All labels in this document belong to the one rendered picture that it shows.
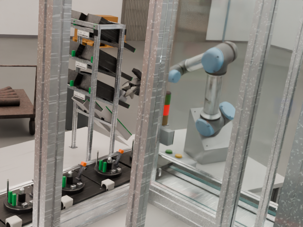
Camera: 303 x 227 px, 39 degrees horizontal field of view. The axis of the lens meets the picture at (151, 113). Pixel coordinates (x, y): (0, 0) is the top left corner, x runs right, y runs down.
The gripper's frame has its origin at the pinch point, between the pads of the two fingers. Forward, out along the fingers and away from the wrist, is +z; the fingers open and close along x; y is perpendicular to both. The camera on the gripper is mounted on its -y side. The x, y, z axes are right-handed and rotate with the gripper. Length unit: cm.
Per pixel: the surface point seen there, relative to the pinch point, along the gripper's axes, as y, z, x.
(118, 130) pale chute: 16.2, 12.8, -5.9
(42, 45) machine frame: -100, 81, -86
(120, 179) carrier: 11, 41, -37
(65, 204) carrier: -5, 72, -41
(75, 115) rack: 14.2, 19.9, 24.1
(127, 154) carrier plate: 22.1, 19.8, -18.8
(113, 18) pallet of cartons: 362, -516, 661
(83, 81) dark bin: -14.9, 17.2, 9.0
